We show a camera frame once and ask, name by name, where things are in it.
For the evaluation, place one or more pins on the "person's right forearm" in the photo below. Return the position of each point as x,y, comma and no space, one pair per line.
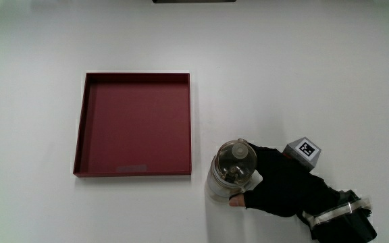
343,219

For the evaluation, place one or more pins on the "person's right hand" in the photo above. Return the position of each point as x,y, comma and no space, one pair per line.
282,185

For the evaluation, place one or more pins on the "dark object at table edge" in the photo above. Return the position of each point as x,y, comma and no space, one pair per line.
194,1

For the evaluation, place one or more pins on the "dark red square tray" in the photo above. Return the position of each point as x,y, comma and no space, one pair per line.
133,125

